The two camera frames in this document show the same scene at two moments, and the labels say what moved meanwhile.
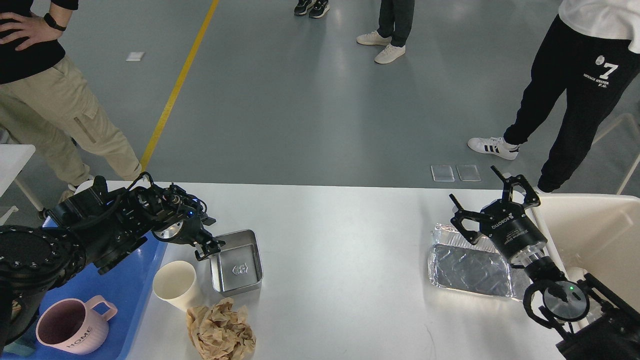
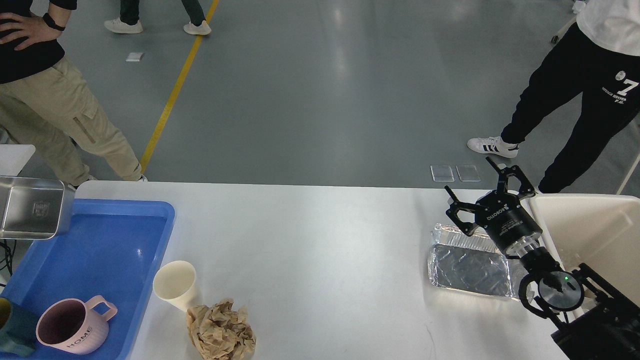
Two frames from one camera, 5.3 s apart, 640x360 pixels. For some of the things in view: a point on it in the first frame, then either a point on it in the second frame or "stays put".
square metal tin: (237, 266) to (35, 208)
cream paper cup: (175, 283) stays put
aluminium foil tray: (456, 264) stays put
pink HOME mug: (74, 327) stays put
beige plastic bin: (598, 234) stays put
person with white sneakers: (395, 22) to (128, 22)
